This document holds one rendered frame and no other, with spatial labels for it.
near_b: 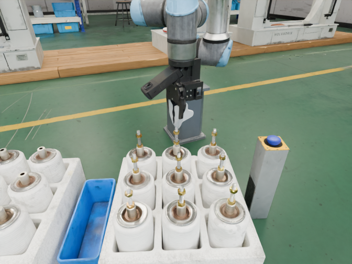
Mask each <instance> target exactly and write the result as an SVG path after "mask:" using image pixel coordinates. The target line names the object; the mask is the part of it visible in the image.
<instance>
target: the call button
mask: <svg viewBox="0 0 352 264"><path fill-rule="evenodd" d="M267 142H268V143H269V144H271V145H274V146H276V145H278V144H280V143H281V139H280V138H279V137H278V136H275V135H270V136H268V137H267Z"/></svg>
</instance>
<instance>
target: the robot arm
mask: <svg viewBox="0 0 352 264"><path fill-rule="evenodd" d="M228 10H229V0H207V3H206V2H205V1H204V0H132V2H131V5H130V15H131V18H132V20H133V22H134V23H135V24H136V25H138V26H145V27H149V26H150V27H166V28H167V50H168V64H169V66H168V67H167V68H166V69H164V70H163V71H162V72H160V73H159V74H158V75H156V76H155V77H154V78H153V79H151V80H150V81H149V82H147V83H146V84H145V85H144V86H142V87H141V91H142V92H143V94H144V95H145V96H146V97H147V98H148V99H150V100H151V99H153V98H154V97H155V96H157V95H158V94H159V93H160V92H162V91H163V90H164V89H166V99H167V105H168V110H169V113H170V117H171V120H172V123H173V124H174V126H175V127H178V128H180V126H181V124H182V122H183V121H185V120H187V119H189V118H190V117H192V116H193V111H192V110H189V109H188V104H187V103H186V102H185V101H192V100H199V99H202V95H203V81H201V80H200V69H201V65H207V66H214V67H225V66H226V65H227V63H228V60H229V56H230V53H231V50H232V46H233V41H232V40H230V34H229V33H228V32H227V22H228ZM206 21H207V23H206V32H205V33H204V34H203V38H199V34H197V28H200V27H201V26H203V25H204V23H205V22H206ZM198 87H201V95H199V92H198V91H197V88H198ZM197 95H198V96H197Z"/></svg>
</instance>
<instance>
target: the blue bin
mask: <svg viewBox="0 0 352 264"><path fill-rule="evenodd" d="M115 185H116V181H115V179H113V178H109V179H89V180H86V181H85V183H84V186H83V188H82V191H81V194H80V196H79V199H78V202H77V204H76V207H75V210H74V212H73V215H72V218H71V220H70V223H69V226H68V229H67V232H66V234H65V237H64V240H63V242H62V245H61V248H60V250H59V253H58V256H57V261H58V263H59V264H98V261H99V257H100V253H101V249H102V244H103V240H104V236H105V232H106V228H107V223H108V219H109V215H110V212H111V208H112V203H113V199H114V195H115V191H116V188H115Z"/></svg>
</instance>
